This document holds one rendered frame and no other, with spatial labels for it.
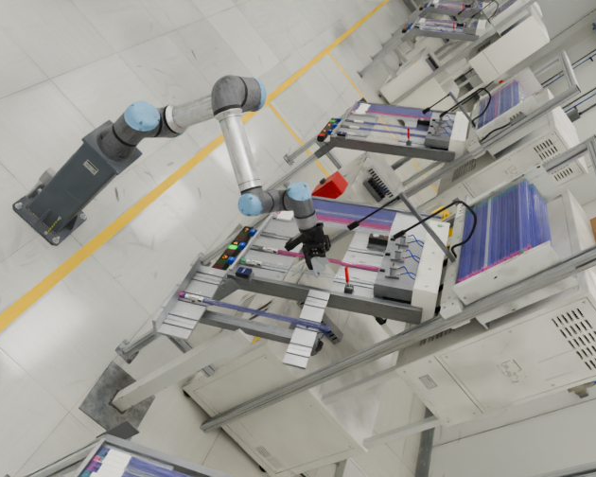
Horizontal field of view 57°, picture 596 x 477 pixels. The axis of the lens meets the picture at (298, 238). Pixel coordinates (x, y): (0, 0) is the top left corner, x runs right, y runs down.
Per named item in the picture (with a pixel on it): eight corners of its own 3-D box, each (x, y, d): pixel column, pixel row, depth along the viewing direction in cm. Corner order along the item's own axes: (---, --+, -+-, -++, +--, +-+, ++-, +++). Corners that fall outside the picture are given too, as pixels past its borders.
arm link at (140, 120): (108, 117, 207) (127, 97, 200) (136, 118, 218) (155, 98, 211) (121, 145, 205) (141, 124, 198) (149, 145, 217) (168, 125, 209)
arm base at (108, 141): (88, 138, 209) (101, 124, 203) (110, 124, 221) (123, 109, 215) (118, 168, 213) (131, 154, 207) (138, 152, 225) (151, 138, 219)
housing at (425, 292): (408, 321, 191) (412, 289, 184) (426, 249, 231) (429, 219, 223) (431, 326, 189) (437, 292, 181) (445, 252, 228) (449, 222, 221)
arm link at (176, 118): (135, 111, 216) (241, 70, 185) (164, 112, 228) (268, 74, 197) (142, 141, 216) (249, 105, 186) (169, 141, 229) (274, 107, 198)
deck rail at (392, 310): (227, 287, 207) (226, 273, 203) (230, 284, 208) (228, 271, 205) (419, 325, 188) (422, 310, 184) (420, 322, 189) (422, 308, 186)
